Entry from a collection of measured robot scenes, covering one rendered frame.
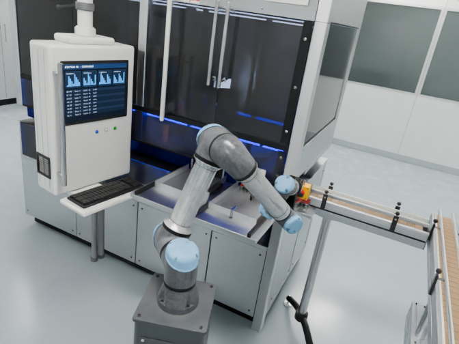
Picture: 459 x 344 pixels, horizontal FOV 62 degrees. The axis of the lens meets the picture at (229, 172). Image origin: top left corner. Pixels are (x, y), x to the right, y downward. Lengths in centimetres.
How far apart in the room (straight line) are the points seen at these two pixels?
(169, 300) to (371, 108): 549
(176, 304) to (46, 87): 116
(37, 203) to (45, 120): 137
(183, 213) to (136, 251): 139
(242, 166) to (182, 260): 37
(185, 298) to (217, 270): 104
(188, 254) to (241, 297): 117
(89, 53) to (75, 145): 46
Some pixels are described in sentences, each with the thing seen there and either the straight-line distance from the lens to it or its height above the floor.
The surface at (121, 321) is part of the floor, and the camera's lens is 254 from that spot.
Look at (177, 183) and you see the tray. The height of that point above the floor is 88.
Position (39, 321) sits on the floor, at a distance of 261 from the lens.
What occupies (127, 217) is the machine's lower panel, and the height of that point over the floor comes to 43.
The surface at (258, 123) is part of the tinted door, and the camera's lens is 198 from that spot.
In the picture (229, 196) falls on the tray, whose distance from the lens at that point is 205.
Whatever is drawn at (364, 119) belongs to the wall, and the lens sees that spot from 654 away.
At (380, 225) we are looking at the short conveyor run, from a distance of 210.
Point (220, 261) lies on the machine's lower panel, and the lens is 238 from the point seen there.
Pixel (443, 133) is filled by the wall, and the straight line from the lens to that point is 654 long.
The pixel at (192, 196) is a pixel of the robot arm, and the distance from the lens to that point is 137.
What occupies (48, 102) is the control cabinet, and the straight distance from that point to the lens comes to 199.
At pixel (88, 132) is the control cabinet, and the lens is 212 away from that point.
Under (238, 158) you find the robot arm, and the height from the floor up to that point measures 136.
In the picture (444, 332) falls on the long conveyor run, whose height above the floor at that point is 93.
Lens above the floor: 178
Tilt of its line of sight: 22 degrees down
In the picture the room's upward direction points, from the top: 8 degrees clockwise
